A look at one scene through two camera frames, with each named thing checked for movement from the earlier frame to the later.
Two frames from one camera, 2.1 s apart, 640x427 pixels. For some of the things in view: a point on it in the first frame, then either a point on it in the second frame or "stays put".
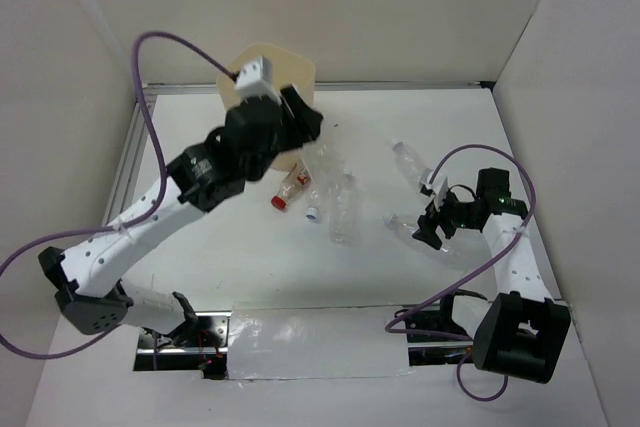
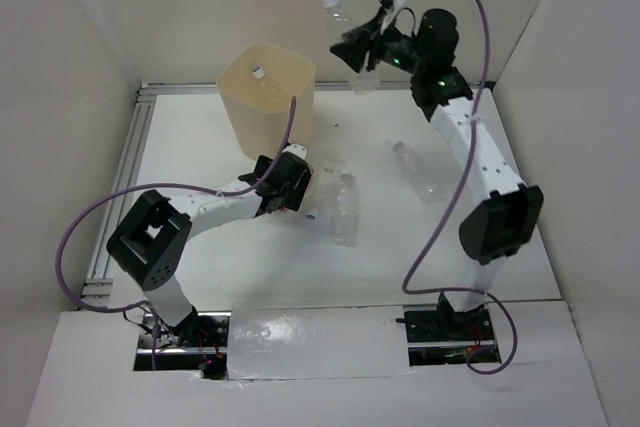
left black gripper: x=307 y=127 to x=296 y=192
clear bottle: x=465 y=247 to x=361 y=82
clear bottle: x=412 y=166 stays put
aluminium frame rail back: x=339 y=84 stays put
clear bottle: x=345 y=211 stays put
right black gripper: x=427 y=231 to x=357 y=42
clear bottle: x=322 y=165 to x=267 y=85
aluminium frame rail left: x=130 y=161 stays put
